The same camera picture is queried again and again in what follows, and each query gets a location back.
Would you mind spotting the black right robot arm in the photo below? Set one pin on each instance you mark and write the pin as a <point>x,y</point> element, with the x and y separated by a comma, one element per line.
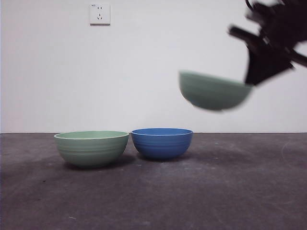
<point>275,24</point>

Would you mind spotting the white wall socket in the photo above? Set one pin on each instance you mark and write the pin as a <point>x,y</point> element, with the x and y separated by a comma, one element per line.
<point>99,14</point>

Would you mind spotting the green ribbed bowl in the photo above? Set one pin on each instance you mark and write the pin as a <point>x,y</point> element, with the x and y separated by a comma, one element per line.
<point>91,153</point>
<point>213,93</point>

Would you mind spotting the blue ribbed bowl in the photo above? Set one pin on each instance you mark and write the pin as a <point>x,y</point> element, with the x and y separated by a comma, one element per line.
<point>161,146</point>

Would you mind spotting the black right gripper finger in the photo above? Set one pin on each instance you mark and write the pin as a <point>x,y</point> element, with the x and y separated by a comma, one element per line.
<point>268,69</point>
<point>250,67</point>

